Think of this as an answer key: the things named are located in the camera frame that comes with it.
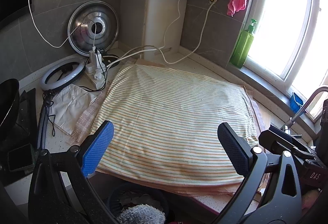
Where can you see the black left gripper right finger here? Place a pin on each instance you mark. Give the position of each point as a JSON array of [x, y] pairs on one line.
[[237, 148]]

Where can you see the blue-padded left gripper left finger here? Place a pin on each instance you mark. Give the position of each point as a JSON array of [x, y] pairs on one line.
[[94, 146]]

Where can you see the blue trash basket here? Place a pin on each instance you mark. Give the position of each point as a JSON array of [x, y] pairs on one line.
[[128, 195]]

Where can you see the chrome faucet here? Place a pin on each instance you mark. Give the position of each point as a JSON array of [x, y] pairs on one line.
[[286, 126]]

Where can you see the white cloth bag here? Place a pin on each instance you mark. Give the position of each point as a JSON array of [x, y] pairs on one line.
[[68, 105]]

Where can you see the blue sponge holder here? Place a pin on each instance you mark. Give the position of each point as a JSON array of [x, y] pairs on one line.
[[295, 102]]

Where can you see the striped yellow towel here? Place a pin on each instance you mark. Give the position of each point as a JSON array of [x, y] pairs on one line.
[[165, 126]]

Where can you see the white power strip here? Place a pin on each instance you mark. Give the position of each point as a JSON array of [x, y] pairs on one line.
[[95, 69]]

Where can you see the green soap bottle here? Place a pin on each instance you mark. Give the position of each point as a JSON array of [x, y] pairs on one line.
[[243, 45]]

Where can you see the steel pot lid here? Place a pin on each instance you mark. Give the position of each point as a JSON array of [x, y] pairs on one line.
[[93, 24]]

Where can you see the white cutting board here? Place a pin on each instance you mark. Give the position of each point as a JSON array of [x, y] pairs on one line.
[[163, 27]]

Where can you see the pink hanging cloth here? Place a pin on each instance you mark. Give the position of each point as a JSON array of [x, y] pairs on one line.
[[235, 6]]

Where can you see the white ring light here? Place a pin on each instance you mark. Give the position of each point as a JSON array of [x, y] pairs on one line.
[[62, 74]]

